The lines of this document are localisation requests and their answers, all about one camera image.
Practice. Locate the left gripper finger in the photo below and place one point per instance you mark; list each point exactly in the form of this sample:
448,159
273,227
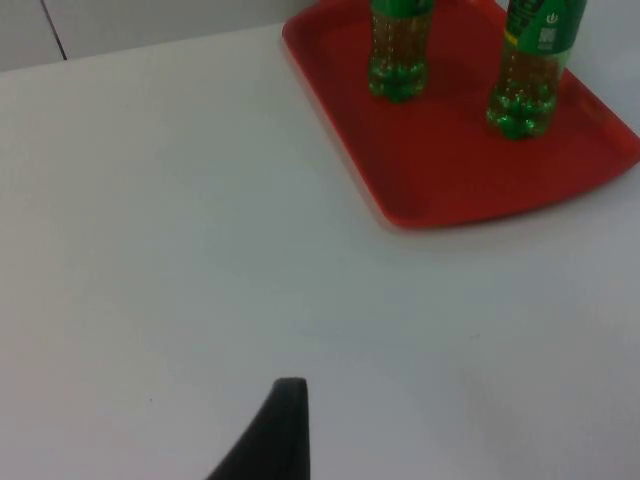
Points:
280,440

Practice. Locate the red tray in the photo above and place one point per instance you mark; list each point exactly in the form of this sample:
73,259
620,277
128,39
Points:
440,170

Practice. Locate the green plastic bottle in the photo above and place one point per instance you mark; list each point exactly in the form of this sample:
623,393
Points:
397,60
530,75

